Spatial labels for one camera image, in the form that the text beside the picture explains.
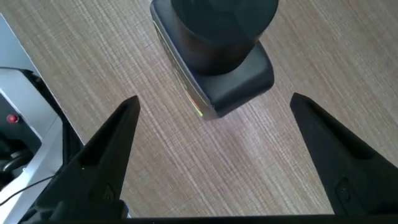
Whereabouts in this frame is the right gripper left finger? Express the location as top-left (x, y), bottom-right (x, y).
top-left (33, 95), bottom-right (141, 220)

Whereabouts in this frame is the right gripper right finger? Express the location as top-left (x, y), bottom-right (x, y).
top-left (289, 92), bottom-right (398, 217)

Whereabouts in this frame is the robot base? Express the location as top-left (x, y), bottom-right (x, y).
top-left (0, 66), bottom-right (85, 224)

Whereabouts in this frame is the black plastic bottle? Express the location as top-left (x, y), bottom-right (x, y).
top-left (149, 0), bottom-right (280, 121)

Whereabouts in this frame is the black cable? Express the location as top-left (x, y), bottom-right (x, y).
top-left (0, 174), bottom-right (57, 207)

